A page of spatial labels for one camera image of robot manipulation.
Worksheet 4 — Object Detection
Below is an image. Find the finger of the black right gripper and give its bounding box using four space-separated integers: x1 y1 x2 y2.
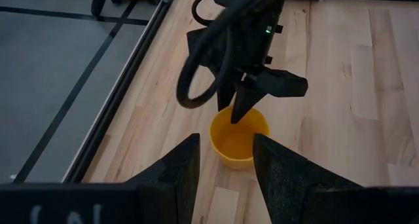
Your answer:
216 81 237 113
230 82 263 125

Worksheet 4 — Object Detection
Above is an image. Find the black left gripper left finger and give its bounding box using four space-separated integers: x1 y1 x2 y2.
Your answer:
126 133 201 224

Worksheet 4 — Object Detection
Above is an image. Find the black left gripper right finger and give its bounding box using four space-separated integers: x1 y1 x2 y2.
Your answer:
253 133 363 224

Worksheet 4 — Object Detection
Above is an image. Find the plain yellow cup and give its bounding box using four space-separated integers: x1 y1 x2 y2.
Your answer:
209 105 271 171

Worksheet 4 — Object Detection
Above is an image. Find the black floor tape strip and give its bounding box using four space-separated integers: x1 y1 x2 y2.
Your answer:
12 0 137 183
0 6 150 26

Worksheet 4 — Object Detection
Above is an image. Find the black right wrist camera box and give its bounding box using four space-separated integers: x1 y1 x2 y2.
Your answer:
253 67 309 99

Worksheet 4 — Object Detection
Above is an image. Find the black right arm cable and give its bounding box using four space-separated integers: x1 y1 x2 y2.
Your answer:
175 0 279 109

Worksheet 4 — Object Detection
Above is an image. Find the black looped floor cable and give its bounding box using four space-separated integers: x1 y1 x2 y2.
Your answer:
90 0 119 18

